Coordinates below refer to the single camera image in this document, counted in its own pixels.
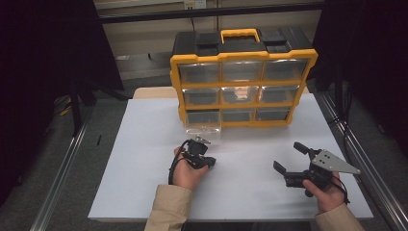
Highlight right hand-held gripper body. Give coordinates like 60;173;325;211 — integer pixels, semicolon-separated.
284;148;361;198

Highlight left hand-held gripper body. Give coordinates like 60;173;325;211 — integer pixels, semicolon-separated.
183;136;212;163

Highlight single clear plastic drawer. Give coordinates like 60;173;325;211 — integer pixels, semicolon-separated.
185;109;223;142

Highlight yellow black organizer cabinet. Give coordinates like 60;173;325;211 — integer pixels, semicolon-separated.
169;28;319;129

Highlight person's left hand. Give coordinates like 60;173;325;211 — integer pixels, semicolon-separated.
172;146;210;193

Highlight person's right hand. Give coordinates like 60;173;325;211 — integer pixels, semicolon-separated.
302;171;346;215

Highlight group of clear drawers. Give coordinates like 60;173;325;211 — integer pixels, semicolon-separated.
178;59;309;123

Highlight black curtain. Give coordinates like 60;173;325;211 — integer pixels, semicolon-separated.
312;0;408;156
0;0;125;206

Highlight black horizontal bar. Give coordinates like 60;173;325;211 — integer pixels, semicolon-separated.
97;1;325;24

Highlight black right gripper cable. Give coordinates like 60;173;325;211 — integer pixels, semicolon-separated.
335;175;351;206

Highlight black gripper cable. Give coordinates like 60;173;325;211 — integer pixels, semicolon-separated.
335;175;351;206
167;139;191;186

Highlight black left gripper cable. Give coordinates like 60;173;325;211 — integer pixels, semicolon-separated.
167;139;191;186

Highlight black floor cables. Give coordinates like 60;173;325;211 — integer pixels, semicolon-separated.
326;86;354;148

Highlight aluminium floor rail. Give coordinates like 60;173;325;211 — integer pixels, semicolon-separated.
316;90;408;231
30;105;95;231

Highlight black stand post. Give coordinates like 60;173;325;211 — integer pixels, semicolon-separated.
68;73;83;138

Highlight yellow floor cable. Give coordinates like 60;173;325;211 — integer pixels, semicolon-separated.
52;94;73;117

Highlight white wall socket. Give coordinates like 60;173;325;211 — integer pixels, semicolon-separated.
184;0;207;10

